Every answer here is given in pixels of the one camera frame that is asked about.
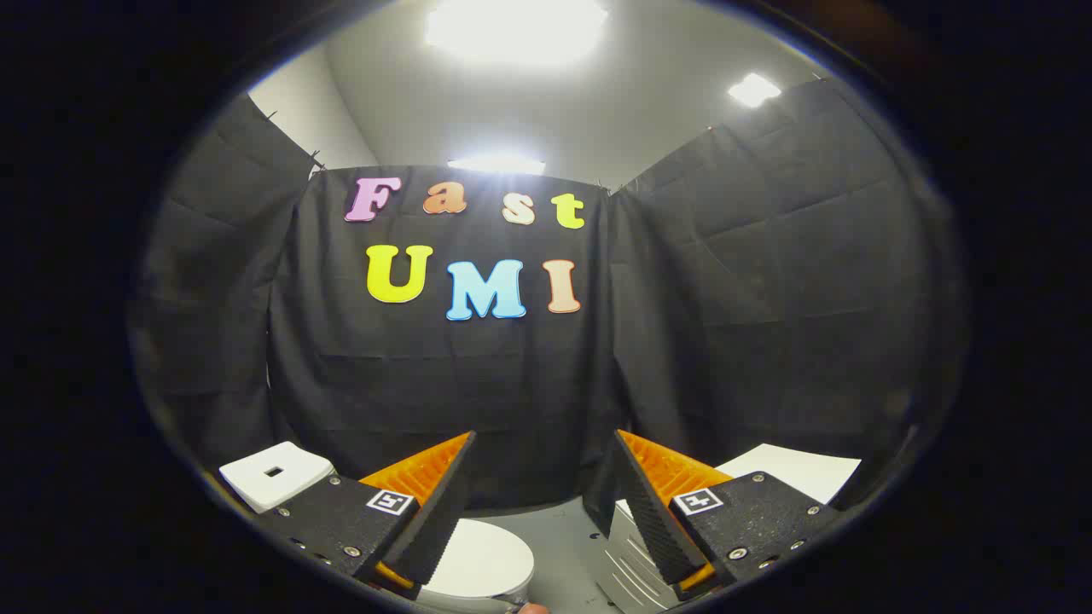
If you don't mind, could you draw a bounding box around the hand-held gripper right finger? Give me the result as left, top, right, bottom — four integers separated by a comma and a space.
613, 429, 847, 595

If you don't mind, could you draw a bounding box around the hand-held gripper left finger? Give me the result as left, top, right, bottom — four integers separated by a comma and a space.
253, 431, 477, 589

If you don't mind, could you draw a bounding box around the white toilet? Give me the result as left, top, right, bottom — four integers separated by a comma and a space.
219, 442, 536, 613

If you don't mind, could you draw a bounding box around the light grey drawer cabinet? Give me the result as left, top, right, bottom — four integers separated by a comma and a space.
593, 443, 863, 613

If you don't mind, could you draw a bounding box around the black backdrop cloth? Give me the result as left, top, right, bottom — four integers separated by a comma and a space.
128, 77, 969, 513

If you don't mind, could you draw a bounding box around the long ceiling light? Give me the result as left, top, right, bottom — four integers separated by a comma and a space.
447, 154, 547, 177

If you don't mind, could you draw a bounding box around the small ceiling light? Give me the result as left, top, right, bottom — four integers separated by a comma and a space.
728, 73, 782, 109

